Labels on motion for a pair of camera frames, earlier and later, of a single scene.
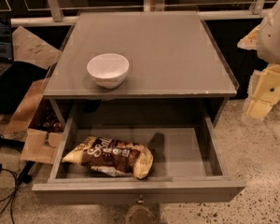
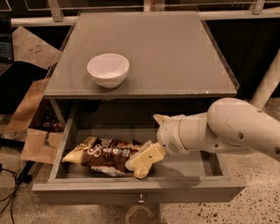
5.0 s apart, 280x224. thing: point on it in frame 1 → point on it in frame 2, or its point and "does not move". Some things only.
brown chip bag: x=113 y=157 does not move
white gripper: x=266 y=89 → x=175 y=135
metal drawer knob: x=141 y=201 does not move
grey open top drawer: x=186 y=167 does not move
